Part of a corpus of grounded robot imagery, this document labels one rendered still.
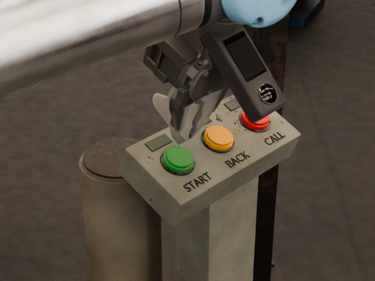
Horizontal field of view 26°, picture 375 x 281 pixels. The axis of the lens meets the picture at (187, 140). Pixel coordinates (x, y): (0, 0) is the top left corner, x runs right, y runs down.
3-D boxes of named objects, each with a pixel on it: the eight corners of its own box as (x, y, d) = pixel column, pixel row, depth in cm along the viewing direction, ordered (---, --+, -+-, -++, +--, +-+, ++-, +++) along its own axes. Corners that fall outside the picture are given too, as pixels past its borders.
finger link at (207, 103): (173, 110, 106) (190, 57, 100) (203, 139, 104) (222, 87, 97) (155, 119, 104) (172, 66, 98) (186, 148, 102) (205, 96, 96)
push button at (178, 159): (154, 161, 104) (158, 152, 103) (177, 149, 107) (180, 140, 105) (175, 182, 103) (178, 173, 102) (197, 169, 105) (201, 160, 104)
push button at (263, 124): (233, 120, 113) (237, 111, 112) (252, 110, 116) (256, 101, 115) (253, 138, 112) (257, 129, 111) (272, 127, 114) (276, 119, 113)
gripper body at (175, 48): (184, 48, 101) (210, -32, 92) (232, 90, 98) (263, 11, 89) (139, 67, 96) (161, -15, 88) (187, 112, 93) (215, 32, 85)
